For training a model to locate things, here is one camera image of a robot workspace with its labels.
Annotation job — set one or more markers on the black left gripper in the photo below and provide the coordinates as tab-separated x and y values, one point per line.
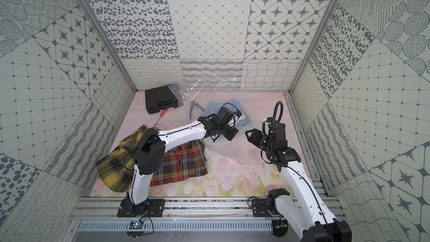
227	131

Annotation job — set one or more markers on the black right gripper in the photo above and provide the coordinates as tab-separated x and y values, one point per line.
255	136

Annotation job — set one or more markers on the clear plastic vacuum bag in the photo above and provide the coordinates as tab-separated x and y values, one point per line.
273	156

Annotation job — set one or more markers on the light blue shirt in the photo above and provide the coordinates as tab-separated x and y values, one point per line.
242	119

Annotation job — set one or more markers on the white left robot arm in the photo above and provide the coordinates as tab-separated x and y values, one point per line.
148	156

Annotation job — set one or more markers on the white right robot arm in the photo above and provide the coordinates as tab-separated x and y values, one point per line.
309	216

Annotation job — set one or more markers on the red plaid folded shirt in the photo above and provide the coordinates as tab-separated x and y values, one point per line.
181	163

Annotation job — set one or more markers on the yellow plaid shirt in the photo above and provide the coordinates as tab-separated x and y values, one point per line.
116	169

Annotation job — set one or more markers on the black plastic tool case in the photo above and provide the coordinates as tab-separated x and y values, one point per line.
164	97

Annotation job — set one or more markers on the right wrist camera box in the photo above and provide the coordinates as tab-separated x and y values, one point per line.
270	125

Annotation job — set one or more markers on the orange handled screwdriver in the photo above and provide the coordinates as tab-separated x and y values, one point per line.
162	113

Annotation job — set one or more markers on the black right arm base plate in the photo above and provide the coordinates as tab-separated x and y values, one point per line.
260	207

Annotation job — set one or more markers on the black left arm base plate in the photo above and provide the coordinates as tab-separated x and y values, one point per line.
150	207

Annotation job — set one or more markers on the aluminium mounting rail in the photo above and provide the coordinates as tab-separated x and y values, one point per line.
235	208

